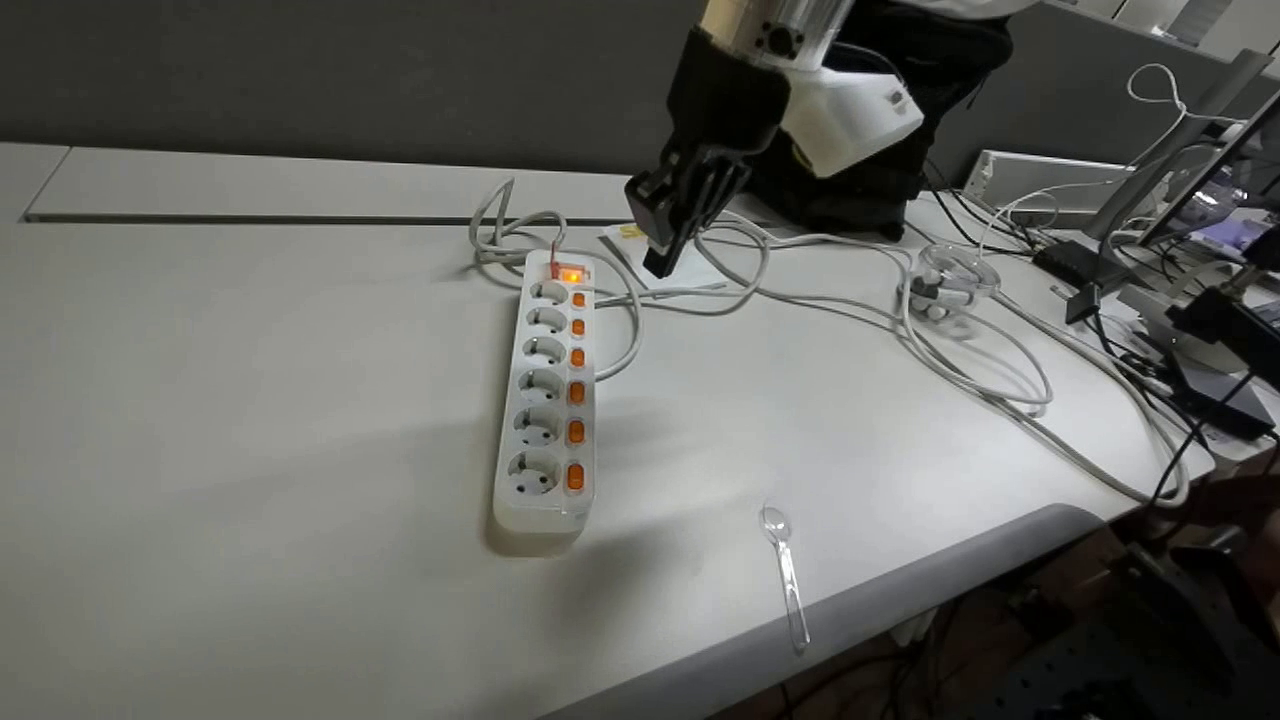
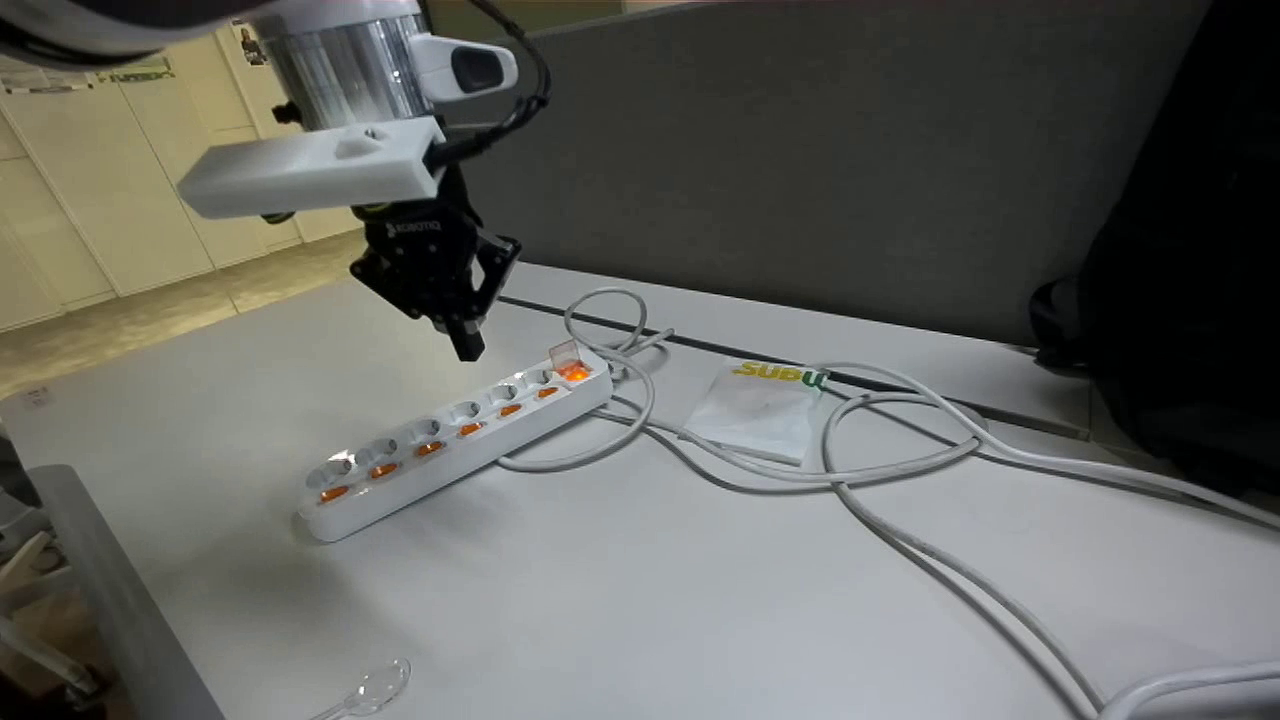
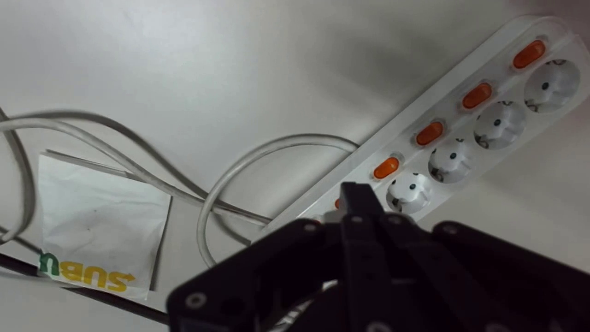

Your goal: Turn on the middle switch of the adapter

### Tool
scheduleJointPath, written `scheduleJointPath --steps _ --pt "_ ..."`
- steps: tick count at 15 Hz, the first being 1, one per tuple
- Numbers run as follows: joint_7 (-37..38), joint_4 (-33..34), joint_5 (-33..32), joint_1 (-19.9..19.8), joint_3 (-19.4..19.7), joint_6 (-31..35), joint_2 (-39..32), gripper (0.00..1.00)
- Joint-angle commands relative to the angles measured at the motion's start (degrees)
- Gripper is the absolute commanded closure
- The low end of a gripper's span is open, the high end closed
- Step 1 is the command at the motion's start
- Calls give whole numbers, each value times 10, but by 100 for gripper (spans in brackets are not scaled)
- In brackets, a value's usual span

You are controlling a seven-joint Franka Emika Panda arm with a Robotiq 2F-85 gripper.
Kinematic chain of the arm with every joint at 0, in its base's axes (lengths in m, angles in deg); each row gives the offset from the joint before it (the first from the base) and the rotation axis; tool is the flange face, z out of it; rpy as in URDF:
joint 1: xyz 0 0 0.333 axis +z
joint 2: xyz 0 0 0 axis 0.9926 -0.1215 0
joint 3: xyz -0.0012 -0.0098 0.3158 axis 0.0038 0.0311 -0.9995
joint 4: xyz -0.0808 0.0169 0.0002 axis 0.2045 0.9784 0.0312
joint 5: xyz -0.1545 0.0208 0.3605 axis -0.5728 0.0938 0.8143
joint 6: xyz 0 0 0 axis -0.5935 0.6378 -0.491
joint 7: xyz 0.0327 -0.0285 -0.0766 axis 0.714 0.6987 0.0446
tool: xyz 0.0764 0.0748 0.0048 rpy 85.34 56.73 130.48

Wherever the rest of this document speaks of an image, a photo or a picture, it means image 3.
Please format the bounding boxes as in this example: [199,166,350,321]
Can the white power strip orange switches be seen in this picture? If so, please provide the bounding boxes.
[261,15,590,234]

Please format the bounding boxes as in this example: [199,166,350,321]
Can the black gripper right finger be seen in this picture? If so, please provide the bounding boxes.
[366,207,590,332]

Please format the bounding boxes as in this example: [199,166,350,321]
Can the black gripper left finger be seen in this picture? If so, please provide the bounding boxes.
[164,181,377,332]

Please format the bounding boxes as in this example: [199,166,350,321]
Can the white power strip cable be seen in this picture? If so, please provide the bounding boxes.
[0,109,361,268]

